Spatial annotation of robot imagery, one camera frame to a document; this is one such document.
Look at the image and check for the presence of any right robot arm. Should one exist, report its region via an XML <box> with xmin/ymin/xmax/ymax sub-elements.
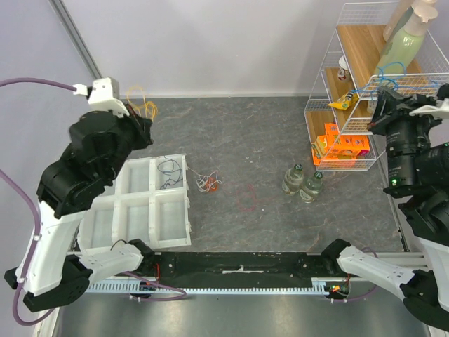
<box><xmin>321</xmin><ymin>84</ymin><xmax>448</xmax><ymax>331</ymax></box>

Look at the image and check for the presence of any green yellow snack box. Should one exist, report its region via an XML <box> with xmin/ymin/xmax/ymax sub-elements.
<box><xmin>312</xmin><ymin>135</ymin><xmax>330</xmax><ymax>159</ymax></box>

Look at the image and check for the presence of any yellow snack bag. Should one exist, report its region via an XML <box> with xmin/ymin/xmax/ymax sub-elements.
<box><xmin>328</xmin><ymin>91</ymin><xmax>358</xmax><ymax>111</ymax></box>

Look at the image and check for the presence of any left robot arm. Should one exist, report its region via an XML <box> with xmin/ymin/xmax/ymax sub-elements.
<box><xmin>4</xmin><ymin>108</ymin><xmax>154</xmax><ymax>312</ymax></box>

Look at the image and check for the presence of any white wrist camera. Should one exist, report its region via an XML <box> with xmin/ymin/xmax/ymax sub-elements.
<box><xmin>72</xmin><ymin>77</ymin><xmax>130</xmax><ymax>118</ymax></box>
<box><xmin>409</xmin><ymin>84</ymin><xmax>448</xmax><ymax>119</ymax></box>

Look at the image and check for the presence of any pink wire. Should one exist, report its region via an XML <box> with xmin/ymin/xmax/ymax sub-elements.
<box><xmin>224</xmin><ymin>182</ymin><xmax>266</xmax><ymax>212</ymax></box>

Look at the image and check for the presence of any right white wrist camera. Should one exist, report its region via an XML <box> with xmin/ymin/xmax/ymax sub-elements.
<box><xmin>409</xmin><ymin>84</ymin><xmax>448</xmax><ymax>119</ymax></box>

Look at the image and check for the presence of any green lotion pump bottle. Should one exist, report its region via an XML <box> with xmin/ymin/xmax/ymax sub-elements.
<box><xmin>374</xmin><ymin>1</ymin><xmax>438</xmax><ymax>77</ymax></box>

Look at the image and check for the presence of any small white cup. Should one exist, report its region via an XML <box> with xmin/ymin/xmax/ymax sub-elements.
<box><xmin>337</xmin><ymin>55</ymin><xmax>351</xmax><ymax>83</ymax></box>

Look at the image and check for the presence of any aluminium corner post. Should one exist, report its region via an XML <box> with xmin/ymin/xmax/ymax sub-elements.
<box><xmin>48</xmin><ymin>0</ymin><xmax>102</xmax><ymax>79</ymax></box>

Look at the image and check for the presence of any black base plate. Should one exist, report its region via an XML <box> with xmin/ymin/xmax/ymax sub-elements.
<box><xmin>133</xmin><ymin>252</ymin><xmax>347</xmax><ymax>289</ymax></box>

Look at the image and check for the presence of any white wire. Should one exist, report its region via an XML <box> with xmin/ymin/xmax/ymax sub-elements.
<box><xmin>189</xmin><ymin>168</ymin><xmax>223</xmax><ymax>194</ymax></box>

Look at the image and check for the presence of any blue wire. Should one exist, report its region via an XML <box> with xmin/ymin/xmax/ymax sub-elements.
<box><xmin>356</xmin><ymin>61</ymin><xmax>439</xmax><ymax>96</ymax></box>

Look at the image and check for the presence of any white wire shelf rack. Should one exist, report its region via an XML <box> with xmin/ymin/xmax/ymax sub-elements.
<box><xmin>304</xmin><ymin>1</ymin><xmax>448</xmax><ymax>171</ymax></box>

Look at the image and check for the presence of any left glass water bottle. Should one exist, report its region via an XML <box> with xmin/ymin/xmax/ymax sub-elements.
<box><xmin>281</xmin><ymin>164</ymin><xmax>304</xmax><ymax>196</ymax></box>

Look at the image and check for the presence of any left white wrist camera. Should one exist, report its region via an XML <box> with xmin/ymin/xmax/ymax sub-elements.
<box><xmin>72</xmin><ymin>77</ymin><xmax>130</xmax><ymax>118</ymax></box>

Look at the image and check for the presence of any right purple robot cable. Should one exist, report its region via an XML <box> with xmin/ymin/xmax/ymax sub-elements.
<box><xmin>329</xmin><ymin>245</ymin><xmax>380</xmax><ymax>303</ymax></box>

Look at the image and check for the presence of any orange snack box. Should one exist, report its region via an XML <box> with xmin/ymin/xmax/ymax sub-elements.
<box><xmin>311</xmin><ymin>123</ymin><xmax>370</xmax><ymax>166</ymax></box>

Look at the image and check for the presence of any right glass water bottle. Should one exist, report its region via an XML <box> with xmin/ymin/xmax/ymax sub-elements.
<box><xmin>299</xmin><ymin>171</ymin><xmax>323</xmax><ymax>203</ymax></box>

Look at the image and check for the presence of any glass water bottle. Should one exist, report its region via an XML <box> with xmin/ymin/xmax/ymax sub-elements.
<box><xmin>299</xmin><ymin>171</ymin><xmax>323</xmax><ymax>203</ymax></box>
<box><xmin>281</xmin><ymin>164</ymin><xmax>304</xmax><ymax>196</ymax></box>

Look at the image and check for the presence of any beige pump bottle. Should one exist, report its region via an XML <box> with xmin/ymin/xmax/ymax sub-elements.
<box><xmin>383</xmin><ymin>0</ymin><xmax>434</xmax><ymax>42</ymax></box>

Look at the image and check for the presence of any white compartment tray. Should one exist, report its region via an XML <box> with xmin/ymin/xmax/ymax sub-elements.
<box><xmin>76</xmin><ymin>154</ymin><xmax>191</xmax><ymax>254</ymax></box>

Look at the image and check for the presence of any yellow wire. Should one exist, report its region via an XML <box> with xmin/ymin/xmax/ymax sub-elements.
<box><xmin>126</xmin><ymin>85</ymin><xmax>159</xmax><ymax>123</ymax></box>

